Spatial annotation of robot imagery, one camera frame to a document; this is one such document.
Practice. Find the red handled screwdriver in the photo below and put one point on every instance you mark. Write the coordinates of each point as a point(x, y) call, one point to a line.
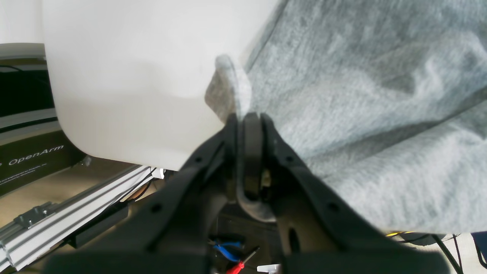
point(241, 264)

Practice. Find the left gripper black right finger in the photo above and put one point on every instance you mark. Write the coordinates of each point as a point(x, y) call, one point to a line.
point(319, 232)

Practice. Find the grey Hugging Face T-shirt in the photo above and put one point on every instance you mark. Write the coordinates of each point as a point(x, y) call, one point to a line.
point(384, 100)

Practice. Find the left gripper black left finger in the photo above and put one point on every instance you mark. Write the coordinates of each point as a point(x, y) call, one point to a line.
point(168, 235)

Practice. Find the black OpenArm box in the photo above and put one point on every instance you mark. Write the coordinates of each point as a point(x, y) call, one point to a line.
point(32, 143)

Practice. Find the aluminium frame base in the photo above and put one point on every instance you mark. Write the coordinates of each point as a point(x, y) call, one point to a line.
point(30, 235)

